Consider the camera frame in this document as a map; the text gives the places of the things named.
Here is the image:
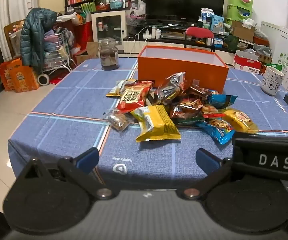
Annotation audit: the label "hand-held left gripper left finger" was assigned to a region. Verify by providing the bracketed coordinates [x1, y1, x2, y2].
[18, 147, 115, 201]

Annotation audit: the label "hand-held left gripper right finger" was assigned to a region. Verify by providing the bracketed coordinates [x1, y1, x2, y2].
[181, 148, 235, 201]

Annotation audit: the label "pile of snack packets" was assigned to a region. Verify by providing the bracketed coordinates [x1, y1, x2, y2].
[103, 72, 259, 145]

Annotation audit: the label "orange cardboard box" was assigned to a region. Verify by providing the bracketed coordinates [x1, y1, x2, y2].
[137, 45, 229, 93]

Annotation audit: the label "blue checked tablecloth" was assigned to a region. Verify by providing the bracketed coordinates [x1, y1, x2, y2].
[8, 59, 288, 198]

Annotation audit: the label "white patterned cup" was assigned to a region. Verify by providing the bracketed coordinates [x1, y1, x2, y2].
[260, 65, 284, 96]

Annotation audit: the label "red and white carton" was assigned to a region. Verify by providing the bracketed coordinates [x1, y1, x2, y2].
[233, 50, 263, 74]

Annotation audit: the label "tape roll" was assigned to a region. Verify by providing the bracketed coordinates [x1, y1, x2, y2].
[37, 73, 51, 86]

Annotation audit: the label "orange gift bag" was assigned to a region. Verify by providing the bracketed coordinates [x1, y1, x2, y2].
[0, 59, 22, 91]
[9, 66, 40, 93]

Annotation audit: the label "open cardboard box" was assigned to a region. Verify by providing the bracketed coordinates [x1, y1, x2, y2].
[75, 42, 100, 66]

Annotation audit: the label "glass jar with dark contents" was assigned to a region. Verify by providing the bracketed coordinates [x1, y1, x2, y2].
[98, 38, 120, 71]

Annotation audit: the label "small white fridge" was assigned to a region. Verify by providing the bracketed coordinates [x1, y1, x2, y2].
[260, 21, 288, 71]

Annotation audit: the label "dark green bag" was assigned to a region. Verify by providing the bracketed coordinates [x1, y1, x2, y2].
[224, 34, 240, 53]

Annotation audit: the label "brown cardboard box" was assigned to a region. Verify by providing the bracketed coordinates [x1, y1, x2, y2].
[230, 20, 256, 42]

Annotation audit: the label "white television stand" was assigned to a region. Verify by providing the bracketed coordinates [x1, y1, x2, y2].
[122, 21, 237, 55]

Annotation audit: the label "red folding chair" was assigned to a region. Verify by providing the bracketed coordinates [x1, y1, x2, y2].
[184, 27, 215, 53]

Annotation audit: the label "red paper bag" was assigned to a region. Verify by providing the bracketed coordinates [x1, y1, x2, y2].
[85, 15, 94, 43]

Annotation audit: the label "white glass-door cabinet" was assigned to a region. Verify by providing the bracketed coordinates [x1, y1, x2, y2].
[91, 10, 127, 53]

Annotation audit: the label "dark green puffer jacket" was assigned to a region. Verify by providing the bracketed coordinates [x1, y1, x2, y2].
[20, 8, 58, 67]

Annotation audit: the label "blue and white cartons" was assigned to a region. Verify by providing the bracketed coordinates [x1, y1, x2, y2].
[199, 8, 225, 32]

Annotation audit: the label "wooden chair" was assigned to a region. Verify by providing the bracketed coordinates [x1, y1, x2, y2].
[3, 20, 26, 58]

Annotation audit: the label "green stacked storage bins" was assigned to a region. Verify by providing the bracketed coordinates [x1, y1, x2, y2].
[226, 0, 255, 23]

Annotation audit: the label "white curtain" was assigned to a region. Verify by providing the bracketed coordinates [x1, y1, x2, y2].
[0, 0, 42, 58]

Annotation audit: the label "wire cart with clothes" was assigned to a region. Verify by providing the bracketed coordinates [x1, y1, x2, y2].
[43, 27, 72, 77]

